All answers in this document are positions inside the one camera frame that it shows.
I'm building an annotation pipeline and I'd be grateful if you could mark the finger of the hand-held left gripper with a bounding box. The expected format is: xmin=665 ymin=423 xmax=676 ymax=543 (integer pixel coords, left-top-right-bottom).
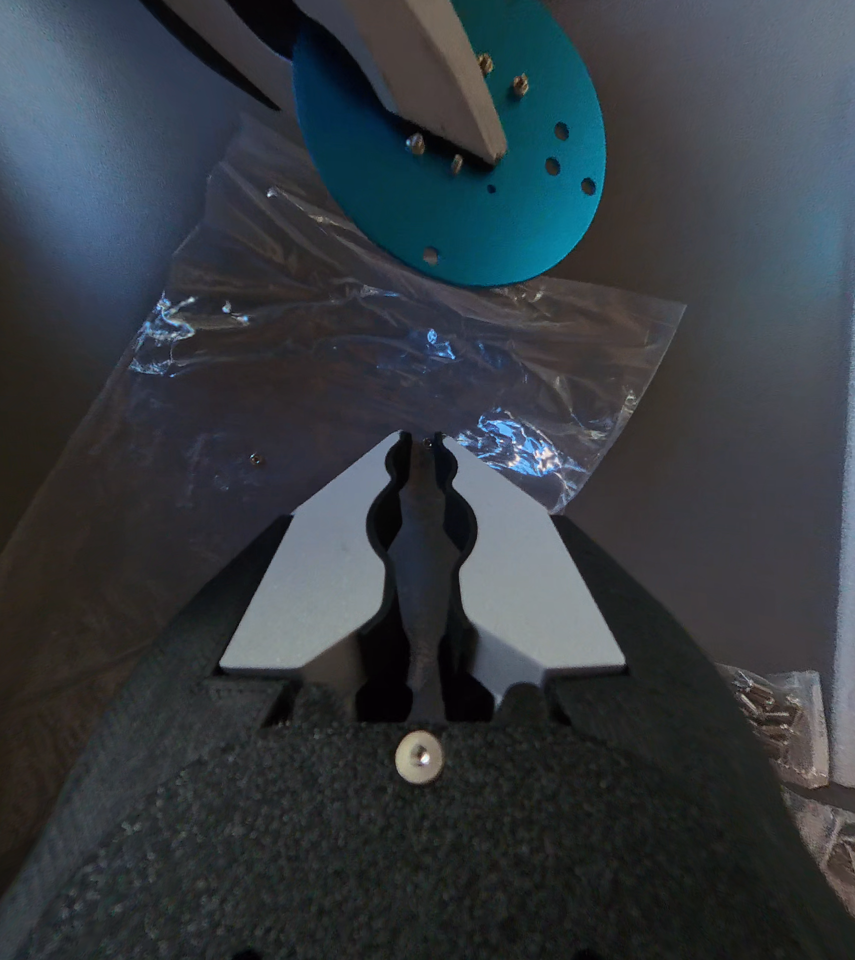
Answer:
xmin=296 ymin=0 xmax=508 ymax=167
xmin=138 ymin=0 xmax=301 ymax=114

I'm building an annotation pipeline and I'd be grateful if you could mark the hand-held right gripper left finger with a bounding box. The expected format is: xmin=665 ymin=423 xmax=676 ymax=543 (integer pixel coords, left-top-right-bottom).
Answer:
xmin=219 ymin=431 xmax=414 ymax=674

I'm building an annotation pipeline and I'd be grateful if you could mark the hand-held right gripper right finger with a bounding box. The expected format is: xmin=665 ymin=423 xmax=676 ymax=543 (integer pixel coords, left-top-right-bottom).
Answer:
xmin=435 ymin=431 xmax=627 ymax=710

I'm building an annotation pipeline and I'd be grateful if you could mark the blue round metal plate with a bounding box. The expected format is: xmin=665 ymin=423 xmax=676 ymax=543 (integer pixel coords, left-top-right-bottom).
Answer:
xmin=291 ymin=0 xmax=608 ymax=289

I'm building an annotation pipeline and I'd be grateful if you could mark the clear plastic bag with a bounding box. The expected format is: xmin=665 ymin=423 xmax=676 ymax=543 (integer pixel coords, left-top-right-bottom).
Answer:
xmin=0 ymin=112 xmax=688 ymax=676

